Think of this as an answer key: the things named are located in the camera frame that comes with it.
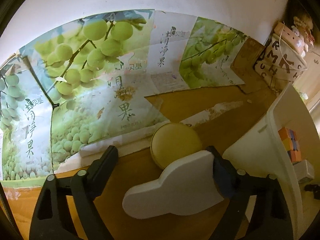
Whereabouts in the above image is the white children's digital camera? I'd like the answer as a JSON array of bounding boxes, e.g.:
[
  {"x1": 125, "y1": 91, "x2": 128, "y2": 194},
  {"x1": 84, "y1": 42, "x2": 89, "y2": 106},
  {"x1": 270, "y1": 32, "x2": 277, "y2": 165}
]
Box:
[{"x1": 293, "y1": 159, "x2": 315, "y2": 184}]

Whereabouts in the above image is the multicolour puzzle cube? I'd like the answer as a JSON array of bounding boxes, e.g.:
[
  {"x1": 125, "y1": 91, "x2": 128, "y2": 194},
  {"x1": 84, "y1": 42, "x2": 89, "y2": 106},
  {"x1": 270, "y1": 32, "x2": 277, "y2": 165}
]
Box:
[{"x1": 278, "y1": 127, "x2": 303, "y2": 164}]

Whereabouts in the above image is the white plastic storage bin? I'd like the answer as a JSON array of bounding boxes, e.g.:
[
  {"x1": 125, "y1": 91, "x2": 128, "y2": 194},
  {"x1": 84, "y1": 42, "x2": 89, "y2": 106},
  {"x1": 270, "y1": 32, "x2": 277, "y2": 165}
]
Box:
[{"x1": 222, "y1": 85, "x2": 319, "y2": 239}]

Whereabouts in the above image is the white cloud-shaped board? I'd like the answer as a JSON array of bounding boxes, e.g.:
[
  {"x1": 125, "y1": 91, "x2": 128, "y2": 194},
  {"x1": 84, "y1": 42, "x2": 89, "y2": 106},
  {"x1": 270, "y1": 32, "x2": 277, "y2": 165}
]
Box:
[{"x1": 122, "y1": 151, "x2": 224, "y2": 219}]

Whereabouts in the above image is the round yellow tin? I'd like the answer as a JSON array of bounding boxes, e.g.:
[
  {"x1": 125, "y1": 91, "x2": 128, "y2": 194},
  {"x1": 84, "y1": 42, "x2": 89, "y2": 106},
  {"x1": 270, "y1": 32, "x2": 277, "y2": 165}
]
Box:
[{"x1": 150, "y1": 122, "x2": 202, "y2": 169}]

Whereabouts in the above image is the letter print canvas bag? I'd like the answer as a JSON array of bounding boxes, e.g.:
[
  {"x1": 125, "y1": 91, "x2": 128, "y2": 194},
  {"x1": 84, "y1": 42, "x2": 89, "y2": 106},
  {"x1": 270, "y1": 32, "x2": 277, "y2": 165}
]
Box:
[{"x1": 254, "y1": 34, "x2": 307, "y2": 93}]

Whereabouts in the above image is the green grape printed cardboard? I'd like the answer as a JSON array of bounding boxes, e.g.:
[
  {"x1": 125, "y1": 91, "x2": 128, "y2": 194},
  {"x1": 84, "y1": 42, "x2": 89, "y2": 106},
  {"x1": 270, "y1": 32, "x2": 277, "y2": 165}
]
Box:
[{"x1": 1, "y1": 9, "x2": 247, "y2": 181}]

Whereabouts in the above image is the brown printed cardboard piece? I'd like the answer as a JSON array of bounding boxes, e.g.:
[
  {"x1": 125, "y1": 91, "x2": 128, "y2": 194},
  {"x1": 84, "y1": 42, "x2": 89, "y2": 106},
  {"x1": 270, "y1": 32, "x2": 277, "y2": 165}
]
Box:
[{"x1": 231, "y1": 38, "x2": 269, "y2": 96}]

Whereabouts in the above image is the pink round box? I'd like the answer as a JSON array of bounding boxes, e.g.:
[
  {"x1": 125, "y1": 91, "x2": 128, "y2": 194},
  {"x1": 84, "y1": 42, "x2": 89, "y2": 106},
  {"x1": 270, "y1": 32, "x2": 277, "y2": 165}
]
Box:
[{"x1": 274, "y1": 22, "x2": 306, "y2": 57}]

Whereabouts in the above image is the brown haired doll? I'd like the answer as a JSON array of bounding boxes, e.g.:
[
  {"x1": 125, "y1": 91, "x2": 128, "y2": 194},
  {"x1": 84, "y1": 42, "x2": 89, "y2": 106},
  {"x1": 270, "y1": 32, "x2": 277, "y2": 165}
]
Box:
[{"x1": 286, "y1": 0, "x2": 315, "y2": 47}]

